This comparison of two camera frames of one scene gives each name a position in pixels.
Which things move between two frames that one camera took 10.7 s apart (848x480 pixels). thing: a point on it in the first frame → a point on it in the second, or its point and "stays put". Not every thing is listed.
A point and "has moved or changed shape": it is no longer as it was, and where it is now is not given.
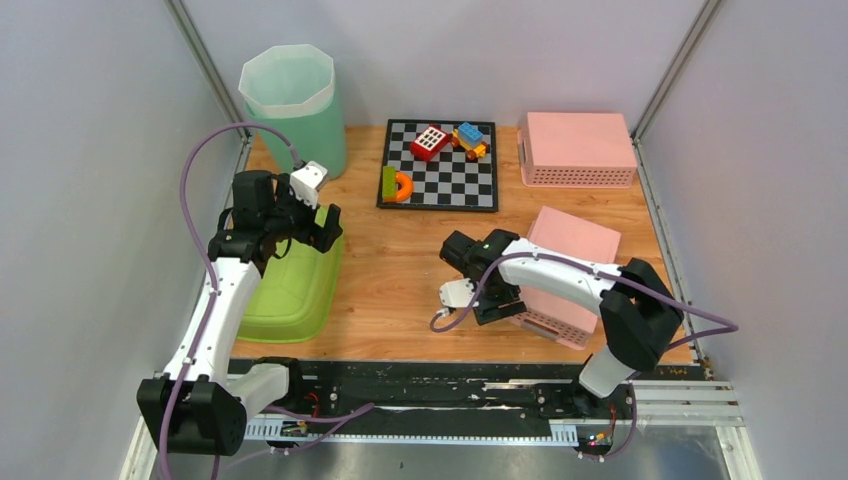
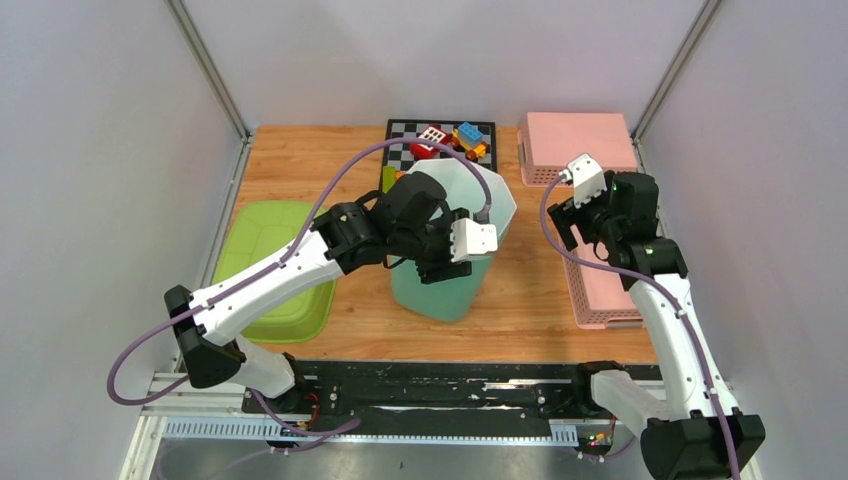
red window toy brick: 430,143 stays put
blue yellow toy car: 471,140 stays put
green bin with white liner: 290,89 → 471,185
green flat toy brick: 389,182 stays put
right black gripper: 488,315 → 566,214
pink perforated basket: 576,150 stays put
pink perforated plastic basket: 552,317 has moved or changed shape
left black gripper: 312,235 → 443,268
